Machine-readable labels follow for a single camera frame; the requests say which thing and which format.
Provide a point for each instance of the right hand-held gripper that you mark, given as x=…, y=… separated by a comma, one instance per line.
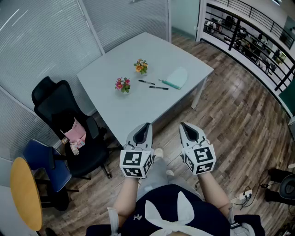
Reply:
x=200, y=159

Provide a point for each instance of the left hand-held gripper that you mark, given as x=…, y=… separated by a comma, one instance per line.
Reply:
x=134, y=161

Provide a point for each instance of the black pen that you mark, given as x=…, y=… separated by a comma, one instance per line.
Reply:
x=159, y=87
x=146, y=82

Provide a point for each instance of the mint green pencil pouch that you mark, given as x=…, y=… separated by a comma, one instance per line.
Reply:
x=178, y=77

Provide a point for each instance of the person's right forearm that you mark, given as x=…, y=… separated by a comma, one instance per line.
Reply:
x=215, y=191

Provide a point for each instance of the person's left forearm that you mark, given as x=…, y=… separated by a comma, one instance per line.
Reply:
x=125, y=196

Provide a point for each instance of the person's left shoe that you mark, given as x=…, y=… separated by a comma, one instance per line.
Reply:
x=158, y=153

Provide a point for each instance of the person's shoe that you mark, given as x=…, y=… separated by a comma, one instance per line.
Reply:
x=170, y=172
x=158, y=153

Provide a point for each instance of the person's grey trousers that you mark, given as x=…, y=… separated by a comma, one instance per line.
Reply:
x=156, y=175

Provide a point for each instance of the white table leg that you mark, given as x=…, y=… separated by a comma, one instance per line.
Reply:
x=198, y=96

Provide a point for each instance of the person's right shoe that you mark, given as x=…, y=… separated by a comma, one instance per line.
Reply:
x=170, y=172

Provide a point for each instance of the pink flower pot plant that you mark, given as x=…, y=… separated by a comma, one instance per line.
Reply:
x=122, y=85

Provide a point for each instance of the pink paper bag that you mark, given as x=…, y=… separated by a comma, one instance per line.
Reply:
x=76, y=132

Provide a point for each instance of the small printed packet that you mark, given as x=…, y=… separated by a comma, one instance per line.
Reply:
x=75, y=148

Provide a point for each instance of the person's navy cap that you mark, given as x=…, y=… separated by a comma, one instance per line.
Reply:
x=166, y=200

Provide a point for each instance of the orange flower pot plant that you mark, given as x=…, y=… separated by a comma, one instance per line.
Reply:
x=140, y=66

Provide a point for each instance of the white bow headband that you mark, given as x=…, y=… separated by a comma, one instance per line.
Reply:
x=182, y=214

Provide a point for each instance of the white power strip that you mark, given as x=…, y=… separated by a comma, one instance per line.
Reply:
x=245, y=195

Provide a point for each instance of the black office chair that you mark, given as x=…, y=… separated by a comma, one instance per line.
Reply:
x=53, y=103

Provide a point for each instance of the blue chair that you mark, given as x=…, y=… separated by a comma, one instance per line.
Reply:
x=46, y=159

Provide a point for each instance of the white box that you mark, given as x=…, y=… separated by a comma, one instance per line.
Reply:
x=292, y=126

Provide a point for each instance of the pale wooden board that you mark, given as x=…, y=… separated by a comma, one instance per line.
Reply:
x=292, y=165

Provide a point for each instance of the black stool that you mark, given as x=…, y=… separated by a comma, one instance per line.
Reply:
x=285, y=186

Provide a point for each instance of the green panel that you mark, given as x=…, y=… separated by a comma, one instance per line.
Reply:
x=289, y=95

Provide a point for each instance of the black metal railing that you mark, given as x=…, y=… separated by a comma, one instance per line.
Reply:
x=235, y=34

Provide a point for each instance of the yellow round table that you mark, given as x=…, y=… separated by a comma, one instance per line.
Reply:
x=25, y=193

